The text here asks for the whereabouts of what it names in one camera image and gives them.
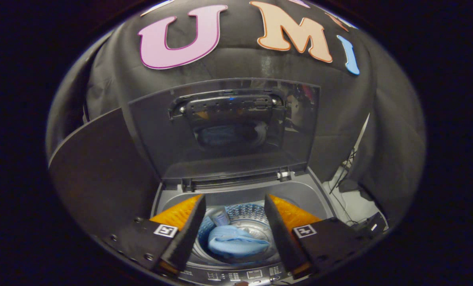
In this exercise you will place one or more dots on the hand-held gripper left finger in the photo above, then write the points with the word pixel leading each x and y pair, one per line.
pixel 188 234

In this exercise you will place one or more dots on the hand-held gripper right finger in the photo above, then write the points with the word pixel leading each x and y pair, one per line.
pixel 280 234

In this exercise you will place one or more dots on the light blue polo shirt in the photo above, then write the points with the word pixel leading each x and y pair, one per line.
pixel 236 242

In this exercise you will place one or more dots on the grey washing machine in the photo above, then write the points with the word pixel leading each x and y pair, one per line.
pixel 240 194

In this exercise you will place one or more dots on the dark washing machine lid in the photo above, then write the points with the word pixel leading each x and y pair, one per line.
pixel 157 135

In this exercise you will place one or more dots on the small black box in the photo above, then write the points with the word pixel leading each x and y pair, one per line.
pixel 373 224

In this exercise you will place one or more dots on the black and beige cabinet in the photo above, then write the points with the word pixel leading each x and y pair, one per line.
pixel 101 171

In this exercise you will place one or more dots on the black backdrop cloth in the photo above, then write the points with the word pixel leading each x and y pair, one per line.
pixel 379 131

